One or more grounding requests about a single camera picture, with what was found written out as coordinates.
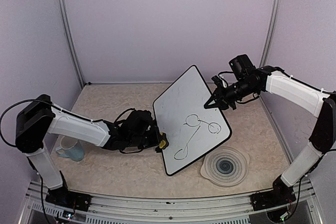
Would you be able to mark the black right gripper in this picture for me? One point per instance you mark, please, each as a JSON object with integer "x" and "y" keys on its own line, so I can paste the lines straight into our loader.
{"x": 222, "y": 101}

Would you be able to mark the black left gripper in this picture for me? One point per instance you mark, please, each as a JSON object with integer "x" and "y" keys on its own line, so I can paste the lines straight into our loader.
{"x": 156, "y": 139}

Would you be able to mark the yellow bone-shaped eraser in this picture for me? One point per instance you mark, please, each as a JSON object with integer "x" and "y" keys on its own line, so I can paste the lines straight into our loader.
{"x": 163, "y": 141}

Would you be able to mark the white whiteboard black frame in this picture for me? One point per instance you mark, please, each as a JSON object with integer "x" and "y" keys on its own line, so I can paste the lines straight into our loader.
{"x": 191, "y": 130}

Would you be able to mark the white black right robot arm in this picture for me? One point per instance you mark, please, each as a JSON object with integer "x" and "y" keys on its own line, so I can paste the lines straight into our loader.
{"x": 319, "y": 103}

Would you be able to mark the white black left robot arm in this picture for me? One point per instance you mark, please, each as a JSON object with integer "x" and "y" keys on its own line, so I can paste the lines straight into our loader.
{"x": 42, "y": 117}

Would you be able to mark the grey spiral pattern plate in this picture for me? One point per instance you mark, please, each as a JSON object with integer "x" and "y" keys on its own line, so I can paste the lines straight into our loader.
{"x": 225, "y": 166}

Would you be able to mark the light blue mug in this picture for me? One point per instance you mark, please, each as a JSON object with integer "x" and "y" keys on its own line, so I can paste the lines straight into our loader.
{"x": 72, "y": 149}

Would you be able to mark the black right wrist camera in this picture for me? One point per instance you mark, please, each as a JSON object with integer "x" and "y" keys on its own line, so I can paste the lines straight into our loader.
{"x": 241, "y": 66}

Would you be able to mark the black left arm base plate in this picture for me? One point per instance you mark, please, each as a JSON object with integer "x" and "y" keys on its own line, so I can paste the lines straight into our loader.
{"x": 71, "y": 200}

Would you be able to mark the front aluminium rail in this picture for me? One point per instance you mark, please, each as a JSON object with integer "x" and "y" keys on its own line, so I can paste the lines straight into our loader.
{"x": 116, "y": 209}

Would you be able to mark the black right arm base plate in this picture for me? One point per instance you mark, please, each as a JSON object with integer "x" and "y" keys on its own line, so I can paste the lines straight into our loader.
{"x": 268, "y": 199}

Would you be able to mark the right aluminium frame post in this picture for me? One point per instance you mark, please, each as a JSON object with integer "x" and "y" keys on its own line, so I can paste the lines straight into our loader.
{"x": 270, "y": 32}

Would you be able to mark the aluminium frame post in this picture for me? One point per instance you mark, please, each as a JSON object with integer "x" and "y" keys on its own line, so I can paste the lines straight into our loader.
{"x": 70, "y": 43}
{"x": 270, "y": 32}

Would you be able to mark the left aluminium frame post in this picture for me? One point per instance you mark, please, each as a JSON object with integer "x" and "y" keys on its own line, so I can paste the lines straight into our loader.
{"x": 70, "y": 43}

